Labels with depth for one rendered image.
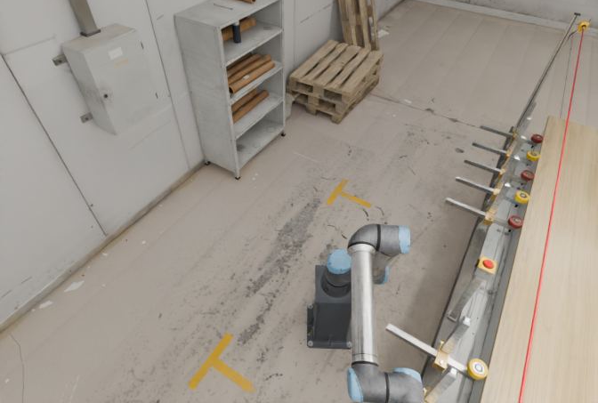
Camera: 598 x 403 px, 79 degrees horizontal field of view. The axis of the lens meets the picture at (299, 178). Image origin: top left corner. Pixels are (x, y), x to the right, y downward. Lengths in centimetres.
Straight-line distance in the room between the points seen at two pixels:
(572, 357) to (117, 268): 302
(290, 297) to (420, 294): 102
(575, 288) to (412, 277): 119
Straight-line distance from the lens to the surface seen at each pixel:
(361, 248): 150
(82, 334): 319
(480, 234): 270
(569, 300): 239
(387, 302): 302
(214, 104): 334
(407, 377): 135
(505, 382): 201
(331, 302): 227
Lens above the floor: 261
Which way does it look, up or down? 44 degrees down
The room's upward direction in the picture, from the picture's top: 2 degrees clockwise
